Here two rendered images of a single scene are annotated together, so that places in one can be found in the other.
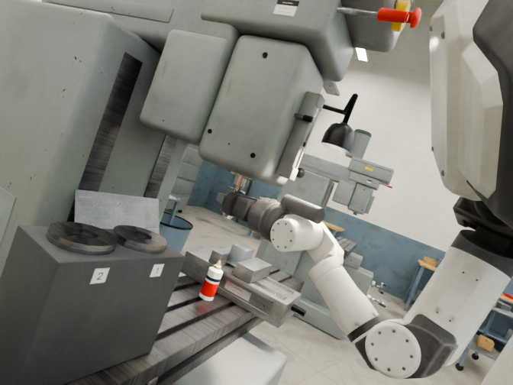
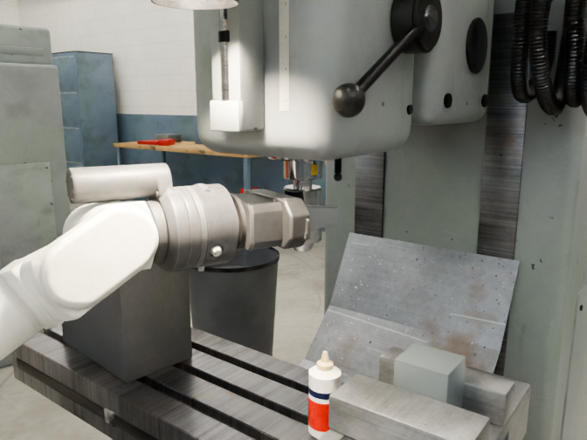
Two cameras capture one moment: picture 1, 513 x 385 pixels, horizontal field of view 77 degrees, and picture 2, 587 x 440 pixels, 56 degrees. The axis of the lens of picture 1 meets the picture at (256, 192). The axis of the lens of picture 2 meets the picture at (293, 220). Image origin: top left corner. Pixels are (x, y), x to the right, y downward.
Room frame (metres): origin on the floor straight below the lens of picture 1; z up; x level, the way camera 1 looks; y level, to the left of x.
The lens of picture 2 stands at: (0.97, -0.59, 1.37)
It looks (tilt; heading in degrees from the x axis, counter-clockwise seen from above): 12 degrees down; 103
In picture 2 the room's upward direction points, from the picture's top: straight up
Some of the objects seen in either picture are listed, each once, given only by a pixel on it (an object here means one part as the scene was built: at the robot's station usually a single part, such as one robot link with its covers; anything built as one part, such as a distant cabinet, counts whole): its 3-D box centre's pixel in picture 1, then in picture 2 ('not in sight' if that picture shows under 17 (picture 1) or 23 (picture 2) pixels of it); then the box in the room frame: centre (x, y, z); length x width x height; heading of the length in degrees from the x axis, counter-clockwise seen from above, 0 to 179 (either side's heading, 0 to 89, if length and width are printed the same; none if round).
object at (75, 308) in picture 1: (95, 293); (120, 292); (0.49, 0.18, 1.06); 0.22 x 0.12 x 0.20; 149
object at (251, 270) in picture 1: (253, 270); (405, 422); (0.96, -0.07, 1.05); 0.15 x 0.06 x 0.04; 157
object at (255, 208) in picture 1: (256, 214); (235, 223); (0.77, -0.02, 1.23); 0.13 x 0.12 x 0.10; 137
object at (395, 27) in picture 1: (400, 16); not in sight; (0.73, -0.16, 1.76); 0.06 x 0.02 x 0.06; 156
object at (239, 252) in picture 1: (240, 255); (429, 382); (0.99, -0.02, 1.07); 0.06 x 0.05 x 0.06; 157
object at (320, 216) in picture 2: not in sight; (316, 217); (0.85, 0.03, 1.24); 0.06 x 0.02 x 0.03; 47
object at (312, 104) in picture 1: (300, 137); (235, 22); (0.78, -0.05, 1.45); 0.04 x 0.04 x 0.21; 66
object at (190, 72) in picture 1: (205, 98); (388, 27); (0.91, 0.23, 1.47); 0.24 x 0.19 x 0.26; 156
